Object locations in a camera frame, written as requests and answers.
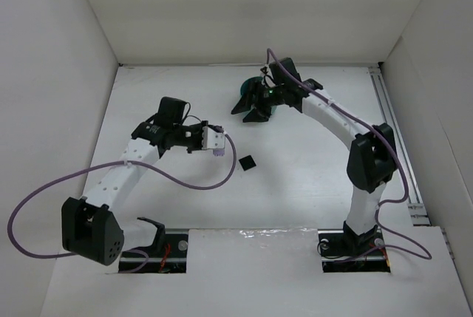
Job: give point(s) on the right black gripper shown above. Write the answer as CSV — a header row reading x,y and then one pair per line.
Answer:
x,y
261,99

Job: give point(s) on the lavender lego brick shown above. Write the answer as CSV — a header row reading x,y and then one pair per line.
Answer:
x,y
218,152

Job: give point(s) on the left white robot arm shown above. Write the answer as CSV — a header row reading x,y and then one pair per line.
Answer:
x,y
89,225

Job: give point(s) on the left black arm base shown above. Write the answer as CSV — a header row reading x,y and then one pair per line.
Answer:
x,y
171,259

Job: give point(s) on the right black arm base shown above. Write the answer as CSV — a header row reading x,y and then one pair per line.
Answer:
x,y
338,256

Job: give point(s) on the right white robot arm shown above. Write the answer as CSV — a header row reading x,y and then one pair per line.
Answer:
x,y
370,163

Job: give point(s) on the teal round divided container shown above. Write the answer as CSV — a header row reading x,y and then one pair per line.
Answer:
x,y
251,92

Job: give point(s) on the black flat lego plate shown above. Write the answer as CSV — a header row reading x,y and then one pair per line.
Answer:
x,y
247,162

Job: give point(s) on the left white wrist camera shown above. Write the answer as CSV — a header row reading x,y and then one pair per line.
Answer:
x,y
213,138

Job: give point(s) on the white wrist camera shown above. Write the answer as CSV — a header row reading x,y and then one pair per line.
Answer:
x,y
213,138
265,72

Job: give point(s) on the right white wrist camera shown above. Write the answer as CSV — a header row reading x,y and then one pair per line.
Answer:
x,y
265,72

